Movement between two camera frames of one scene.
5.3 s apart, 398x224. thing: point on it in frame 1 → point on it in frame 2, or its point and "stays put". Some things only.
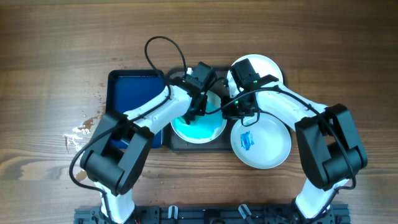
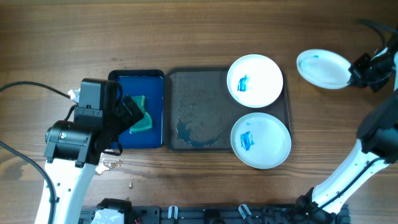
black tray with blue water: (125, 88) stays put
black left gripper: (203, 107) → (128, 119)
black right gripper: (229, 113) → (358, 67)
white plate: (202, 129) → (324, 69)
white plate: (263, 145) stays put
